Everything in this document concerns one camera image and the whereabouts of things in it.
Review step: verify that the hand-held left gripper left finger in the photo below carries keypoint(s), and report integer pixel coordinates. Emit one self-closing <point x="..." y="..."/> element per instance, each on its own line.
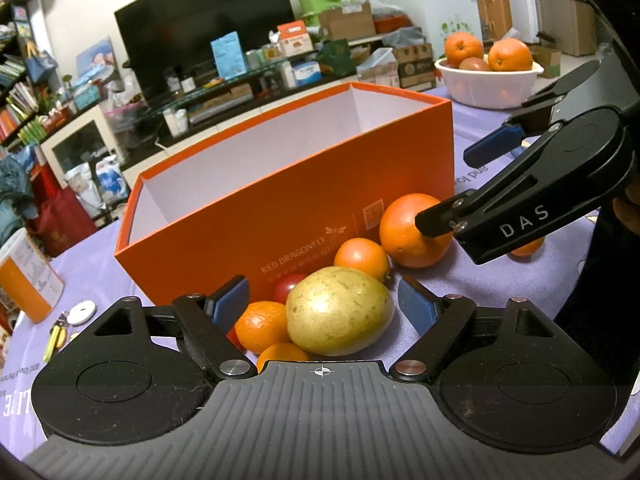
<point x="232" y="300"/>

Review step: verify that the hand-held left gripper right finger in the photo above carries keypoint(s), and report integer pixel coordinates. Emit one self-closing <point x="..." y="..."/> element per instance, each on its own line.
<point x="417" y="306"/>

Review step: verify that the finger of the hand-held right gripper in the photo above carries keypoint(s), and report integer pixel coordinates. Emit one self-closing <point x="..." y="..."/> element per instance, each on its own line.
<point x="500" y="230"/>
<point x="495" y="142"/>

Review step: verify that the small red tomato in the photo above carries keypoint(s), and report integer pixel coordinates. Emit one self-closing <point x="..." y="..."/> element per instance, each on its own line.
<point x="285" y="287"/>

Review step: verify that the large orange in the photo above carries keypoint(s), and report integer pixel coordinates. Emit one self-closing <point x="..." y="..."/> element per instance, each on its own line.
<point x="510" y="55"/>
<point x="462" y="50"/>
<point x="400" y="240"/>

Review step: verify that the small orange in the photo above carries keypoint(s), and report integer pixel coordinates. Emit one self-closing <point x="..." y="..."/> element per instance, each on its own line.
<point x="280" y="352"/>
<point x="362" y="260"/>
<point x="262" y="327"/>
<point x="525" y="250"/>

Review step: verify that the yellow-green pear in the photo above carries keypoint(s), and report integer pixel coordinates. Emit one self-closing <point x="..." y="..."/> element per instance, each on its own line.
<point x="340" y="310"/>

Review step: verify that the orange cardboard box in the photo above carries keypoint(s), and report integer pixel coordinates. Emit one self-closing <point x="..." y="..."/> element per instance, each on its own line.
<point x="280" y="210"/>

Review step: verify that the white plastic bowl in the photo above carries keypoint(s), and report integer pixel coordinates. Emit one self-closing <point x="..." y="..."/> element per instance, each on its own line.
<point x="487" y="87"/>

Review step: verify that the brown printed carton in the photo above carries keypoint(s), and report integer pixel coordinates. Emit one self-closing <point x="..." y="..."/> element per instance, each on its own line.
<point x="417" y="72"/>

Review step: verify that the cardboard box with plastic bag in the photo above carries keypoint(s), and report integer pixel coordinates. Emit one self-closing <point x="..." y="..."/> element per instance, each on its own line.
<point x="377" y="67"/>

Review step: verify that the white round disc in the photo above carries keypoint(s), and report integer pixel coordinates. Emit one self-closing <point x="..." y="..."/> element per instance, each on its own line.
<point x="81" y="312"/>

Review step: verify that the white chest freezer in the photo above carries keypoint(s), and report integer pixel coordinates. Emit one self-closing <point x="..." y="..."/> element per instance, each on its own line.
<point x="430" y="5"/>

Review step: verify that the blue and white bag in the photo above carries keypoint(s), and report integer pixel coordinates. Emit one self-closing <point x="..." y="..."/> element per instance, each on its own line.
<point x="110" y="182"/>

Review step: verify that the black and white television stand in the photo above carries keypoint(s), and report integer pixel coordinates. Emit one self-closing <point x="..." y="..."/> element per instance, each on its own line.
<point x="145" y="152"/>

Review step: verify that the dark green gift bag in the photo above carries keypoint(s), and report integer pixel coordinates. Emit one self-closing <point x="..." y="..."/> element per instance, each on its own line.
<point x="336" y="57"/>

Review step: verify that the red shopping bag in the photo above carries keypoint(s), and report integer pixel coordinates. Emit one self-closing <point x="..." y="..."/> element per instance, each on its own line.
<point x="65" y="220"/>

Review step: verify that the open brown cardboard box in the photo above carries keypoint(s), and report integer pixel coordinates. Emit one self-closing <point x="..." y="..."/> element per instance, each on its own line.
<point x="347" y="22"/>

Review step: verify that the blue and white medicine box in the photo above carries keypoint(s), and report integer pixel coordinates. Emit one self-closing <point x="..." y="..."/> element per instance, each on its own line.
<point x="306" y="74"/>

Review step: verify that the orange and white canister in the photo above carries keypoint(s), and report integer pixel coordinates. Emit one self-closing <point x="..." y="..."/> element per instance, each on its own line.
<point x="25" y="285"/>

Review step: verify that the orange and white carton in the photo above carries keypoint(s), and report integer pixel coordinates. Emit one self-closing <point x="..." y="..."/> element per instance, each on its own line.
<point x="295" y="40"/>

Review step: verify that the white glass-door cabinet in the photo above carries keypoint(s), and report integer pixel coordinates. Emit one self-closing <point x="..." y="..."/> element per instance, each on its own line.
<point x="47" y="155"/>

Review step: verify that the blue standing pouch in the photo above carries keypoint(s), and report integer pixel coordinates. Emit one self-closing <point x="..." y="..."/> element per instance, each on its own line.
<point x="228" y="55"/>

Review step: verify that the teal padded jacket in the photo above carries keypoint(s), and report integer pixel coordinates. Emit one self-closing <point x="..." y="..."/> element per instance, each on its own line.
<point x="12" y="180"/>

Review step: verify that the black flat television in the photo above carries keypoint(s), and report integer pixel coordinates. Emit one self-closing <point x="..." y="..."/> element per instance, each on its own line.
<point x="205" y="20"/>

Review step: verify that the bookshelf with books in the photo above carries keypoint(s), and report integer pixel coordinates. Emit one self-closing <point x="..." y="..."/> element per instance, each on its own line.
<point x="15" y="100"/>

